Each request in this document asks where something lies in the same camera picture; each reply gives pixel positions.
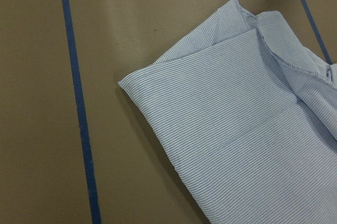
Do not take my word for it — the light blue striped shirt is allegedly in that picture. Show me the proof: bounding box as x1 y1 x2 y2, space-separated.
119 0 336 223

